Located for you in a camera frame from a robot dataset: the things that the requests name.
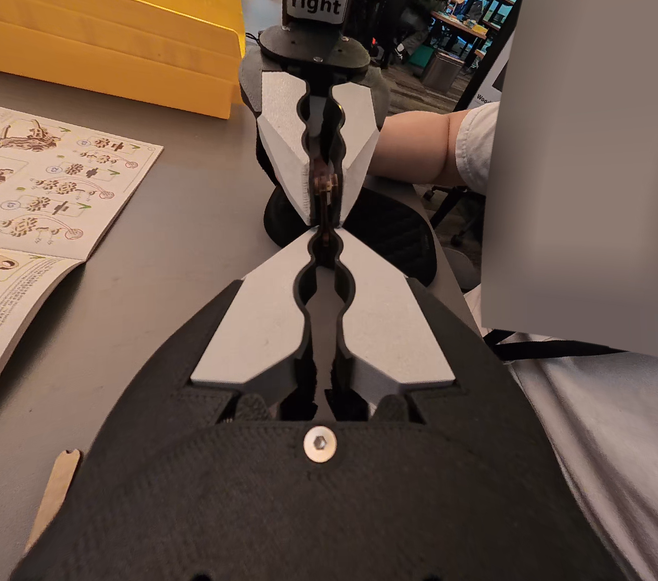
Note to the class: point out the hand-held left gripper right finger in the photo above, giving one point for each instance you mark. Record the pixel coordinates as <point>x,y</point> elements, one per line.
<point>396,334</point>

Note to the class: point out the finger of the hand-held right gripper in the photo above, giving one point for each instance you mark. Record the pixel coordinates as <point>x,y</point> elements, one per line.
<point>360,128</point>
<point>280,128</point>

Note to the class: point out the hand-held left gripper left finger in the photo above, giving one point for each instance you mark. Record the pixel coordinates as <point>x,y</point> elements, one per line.
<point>257,334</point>

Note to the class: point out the person's right forearm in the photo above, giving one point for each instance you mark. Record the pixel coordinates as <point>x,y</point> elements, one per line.
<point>411,149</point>

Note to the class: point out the model instruction booklet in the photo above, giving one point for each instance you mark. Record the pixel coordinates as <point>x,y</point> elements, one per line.
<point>67,190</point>

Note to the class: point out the grey waste bin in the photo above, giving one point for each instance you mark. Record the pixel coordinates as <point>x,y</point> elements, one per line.
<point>443,72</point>

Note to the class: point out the black chair base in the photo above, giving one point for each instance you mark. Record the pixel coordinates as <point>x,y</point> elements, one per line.
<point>457,211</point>

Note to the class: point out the yellow plastic bin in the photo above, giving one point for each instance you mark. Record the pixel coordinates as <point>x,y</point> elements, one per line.
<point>103,25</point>

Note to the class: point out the wooden stick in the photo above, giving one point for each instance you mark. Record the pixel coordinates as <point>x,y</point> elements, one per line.
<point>54,498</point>

